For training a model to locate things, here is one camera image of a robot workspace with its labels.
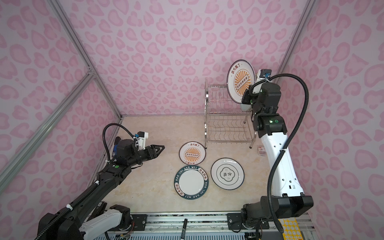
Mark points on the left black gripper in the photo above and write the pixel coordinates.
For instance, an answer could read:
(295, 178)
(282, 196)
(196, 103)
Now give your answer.
(154, 154)

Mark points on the large orange sunburst plate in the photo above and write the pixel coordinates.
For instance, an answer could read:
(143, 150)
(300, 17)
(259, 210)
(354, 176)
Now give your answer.
(240, 76)

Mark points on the black marker pen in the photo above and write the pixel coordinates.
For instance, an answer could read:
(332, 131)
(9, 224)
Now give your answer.
(183, 234)

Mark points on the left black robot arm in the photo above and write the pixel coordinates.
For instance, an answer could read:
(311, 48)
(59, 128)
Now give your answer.
(70, 223)

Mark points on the dark green rimmed plate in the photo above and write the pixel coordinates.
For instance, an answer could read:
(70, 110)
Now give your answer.
(191, 182)

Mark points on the chrome two-tier dish rack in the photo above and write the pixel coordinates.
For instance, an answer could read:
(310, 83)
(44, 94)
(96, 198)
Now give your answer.
(225, 122)

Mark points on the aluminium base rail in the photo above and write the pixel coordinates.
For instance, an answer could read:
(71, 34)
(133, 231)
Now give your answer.
(205, 226)

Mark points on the small pink white box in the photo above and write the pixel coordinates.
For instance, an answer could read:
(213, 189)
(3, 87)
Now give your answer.
(261, 151)

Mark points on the small orange sunburst plate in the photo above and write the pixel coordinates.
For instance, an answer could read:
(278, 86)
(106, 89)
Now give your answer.
(192, 153)

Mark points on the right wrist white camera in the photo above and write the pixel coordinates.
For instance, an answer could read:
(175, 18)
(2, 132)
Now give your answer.
(262, 76)

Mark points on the teal flower plate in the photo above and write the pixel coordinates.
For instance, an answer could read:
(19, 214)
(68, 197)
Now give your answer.
(245, 108)

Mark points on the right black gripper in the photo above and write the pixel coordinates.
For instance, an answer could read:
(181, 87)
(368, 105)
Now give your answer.
(246, 99)

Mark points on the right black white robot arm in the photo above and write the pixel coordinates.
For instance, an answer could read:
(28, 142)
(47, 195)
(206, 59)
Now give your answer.
(285, 197)

